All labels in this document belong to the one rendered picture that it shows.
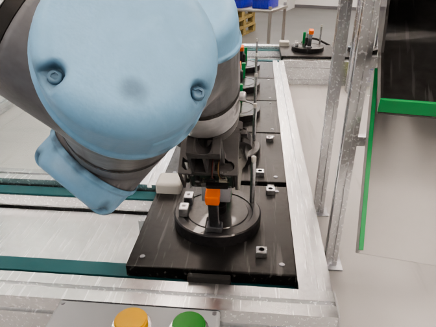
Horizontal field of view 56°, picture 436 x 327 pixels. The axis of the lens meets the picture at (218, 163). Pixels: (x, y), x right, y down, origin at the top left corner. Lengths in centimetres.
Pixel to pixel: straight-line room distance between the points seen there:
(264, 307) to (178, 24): 44
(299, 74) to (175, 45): 164
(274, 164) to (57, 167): 62
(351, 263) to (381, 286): 7
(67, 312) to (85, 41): 46
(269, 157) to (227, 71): 56
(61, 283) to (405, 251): 47
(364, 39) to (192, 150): 30
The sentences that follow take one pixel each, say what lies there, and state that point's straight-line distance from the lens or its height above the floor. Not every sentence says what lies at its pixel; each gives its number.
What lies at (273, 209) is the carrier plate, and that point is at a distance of 72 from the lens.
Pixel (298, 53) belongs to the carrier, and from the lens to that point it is 187.
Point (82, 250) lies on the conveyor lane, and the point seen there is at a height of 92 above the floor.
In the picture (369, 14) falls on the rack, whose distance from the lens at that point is 62.
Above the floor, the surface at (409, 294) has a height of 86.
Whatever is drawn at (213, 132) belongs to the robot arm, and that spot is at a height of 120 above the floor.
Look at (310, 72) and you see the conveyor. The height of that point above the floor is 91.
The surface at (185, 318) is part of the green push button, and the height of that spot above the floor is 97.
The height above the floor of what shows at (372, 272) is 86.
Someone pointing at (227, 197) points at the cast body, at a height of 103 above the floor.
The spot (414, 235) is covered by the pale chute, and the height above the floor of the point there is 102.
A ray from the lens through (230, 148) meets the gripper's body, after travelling 50.
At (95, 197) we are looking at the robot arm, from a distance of 30.
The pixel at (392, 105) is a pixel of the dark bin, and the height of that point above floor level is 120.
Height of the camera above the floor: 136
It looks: 27 degrees down
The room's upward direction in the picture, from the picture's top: straight up
